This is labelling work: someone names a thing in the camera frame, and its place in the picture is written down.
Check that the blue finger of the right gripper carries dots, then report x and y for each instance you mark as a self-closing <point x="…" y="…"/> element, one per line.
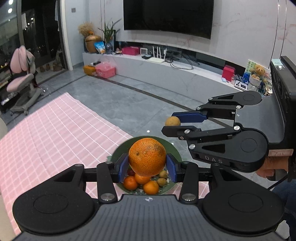
<point x="194" y="133"/>
<point x="206" y="111"/>

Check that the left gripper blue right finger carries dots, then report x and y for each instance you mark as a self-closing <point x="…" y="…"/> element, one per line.
<point x="186" y="173"/>

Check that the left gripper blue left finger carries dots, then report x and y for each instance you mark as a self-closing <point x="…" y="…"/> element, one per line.
<point x="107" y="174"/>

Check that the brown longan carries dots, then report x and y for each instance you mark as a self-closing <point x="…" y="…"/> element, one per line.
<point x="162" y="182"/>
<point x="172" y="121"/>
<point x="163" y="174"/>

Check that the spotted orange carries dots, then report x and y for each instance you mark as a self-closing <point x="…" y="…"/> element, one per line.
<point x="147" y="157"/>

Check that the red cherry tomato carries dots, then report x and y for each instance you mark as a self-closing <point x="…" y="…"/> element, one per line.
<point x="130" y="172"/>

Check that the right hand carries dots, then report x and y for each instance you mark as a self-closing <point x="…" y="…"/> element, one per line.
<point x="271" y="164"/>

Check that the green colander bowl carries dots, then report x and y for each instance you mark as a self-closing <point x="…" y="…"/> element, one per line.
<point x="170" y="188"/>

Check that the red box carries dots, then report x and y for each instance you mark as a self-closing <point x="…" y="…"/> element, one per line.
<point x="228" y="73"/>

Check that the teddy bear bouquet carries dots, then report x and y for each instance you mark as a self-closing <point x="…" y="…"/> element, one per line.
<point x="256" y="78"/>

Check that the white tv cabinet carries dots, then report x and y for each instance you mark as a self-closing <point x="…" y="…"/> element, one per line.
<point x="198" y="84"/>

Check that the pink checkered tablecloth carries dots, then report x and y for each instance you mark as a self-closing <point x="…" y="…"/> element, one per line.
<point x="58" y="135"/>

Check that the white router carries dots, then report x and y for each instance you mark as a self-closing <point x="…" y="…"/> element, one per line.
<point x="158" y="56"/>

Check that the black television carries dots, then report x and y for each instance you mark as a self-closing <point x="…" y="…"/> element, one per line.
<point x="191" y="17"/>

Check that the magenta box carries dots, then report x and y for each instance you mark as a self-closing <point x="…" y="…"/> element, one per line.
<point x="131" y="50"/>

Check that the pink storage box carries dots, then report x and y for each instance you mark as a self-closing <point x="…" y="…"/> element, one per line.
<point x="105" y="70"/>

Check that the orange box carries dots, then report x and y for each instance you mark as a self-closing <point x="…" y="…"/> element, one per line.
<point x="89" y="70"/>

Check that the beige sofa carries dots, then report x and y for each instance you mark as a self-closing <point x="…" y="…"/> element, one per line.
<point x="8" y="226"/>

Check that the blue snack bag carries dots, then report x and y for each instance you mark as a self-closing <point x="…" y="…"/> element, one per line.
<point x="100" y="47"/>

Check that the potted green plant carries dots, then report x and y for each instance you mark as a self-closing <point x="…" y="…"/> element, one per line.
<point x="109" y="32"/>

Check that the golden vase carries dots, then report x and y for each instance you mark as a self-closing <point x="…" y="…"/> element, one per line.
<point x="89" y="42"/>

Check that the pink office chair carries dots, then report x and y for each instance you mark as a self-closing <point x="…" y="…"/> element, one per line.
<point x="24" y="83"/>

